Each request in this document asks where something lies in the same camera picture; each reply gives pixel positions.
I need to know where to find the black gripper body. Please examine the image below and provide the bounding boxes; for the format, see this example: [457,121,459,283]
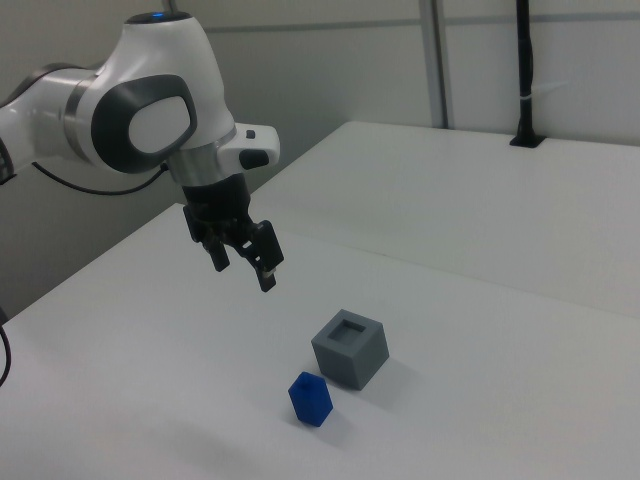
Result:
[180,171,255,236]

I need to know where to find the blue block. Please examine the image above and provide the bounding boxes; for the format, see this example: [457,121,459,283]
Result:
[287,370,335,428]

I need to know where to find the grey hollow cuboid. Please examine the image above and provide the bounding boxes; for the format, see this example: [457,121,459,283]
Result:
[310,308,391,392]

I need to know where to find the black pole with base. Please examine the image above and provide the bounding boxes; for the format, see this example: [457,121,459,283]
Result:
[509,0,546,149]

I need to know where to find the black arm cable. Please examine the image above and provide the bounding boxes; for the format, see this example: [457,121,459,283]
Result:
[30,160,170,195]

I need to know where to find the thin black cable loop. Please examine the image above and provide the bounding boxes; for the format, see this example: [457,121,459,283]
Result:
[0,308,12,392]

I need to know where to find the grey partition post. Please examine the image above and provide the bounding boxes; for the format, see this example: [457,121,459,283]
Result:
[428,0,457,129]

